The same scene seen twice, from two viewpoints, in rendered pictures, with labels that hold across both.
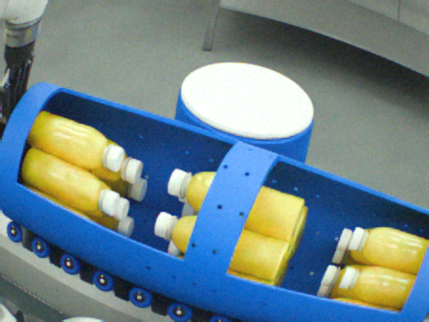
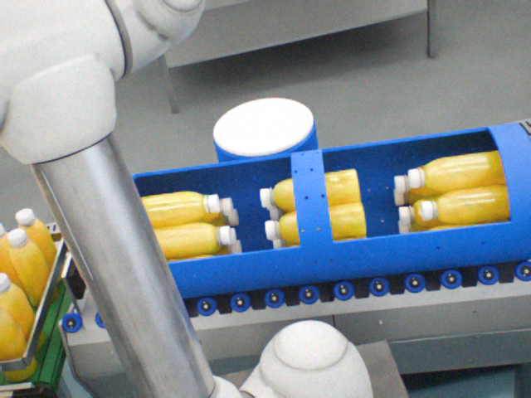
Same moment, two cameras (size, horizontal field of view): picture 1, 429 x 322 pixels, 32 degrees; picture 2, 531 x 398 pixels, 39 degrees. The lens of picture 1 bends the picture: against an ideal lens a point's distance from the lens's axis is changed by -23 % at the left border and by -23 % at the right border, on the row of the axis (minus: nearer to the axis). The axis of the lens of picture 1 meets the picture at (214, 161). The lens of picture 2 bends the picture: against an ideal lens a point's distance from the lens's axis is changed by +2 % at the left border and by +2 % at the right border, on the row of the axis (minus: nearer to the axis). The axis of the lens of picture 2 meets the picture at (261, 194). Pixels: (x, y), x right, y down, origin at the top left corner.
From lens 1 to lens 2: 0.25 m
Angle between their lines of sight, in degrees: 6
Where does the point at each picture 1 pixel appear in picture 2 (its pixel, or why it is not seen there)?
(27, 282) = not seen: hidden behind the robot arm
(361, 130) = (323, 112)
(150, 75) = (147, 149)
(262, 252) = (348, 215)
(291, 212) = (352, 181)
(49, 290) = not seen: hidden behind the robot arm
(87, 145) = (188, 204)
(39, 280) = not seen: hidden behind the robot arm
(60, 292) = (204, 341)
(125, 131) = (205, 184)
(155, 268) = (283, 264)
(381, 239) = (440, 168)
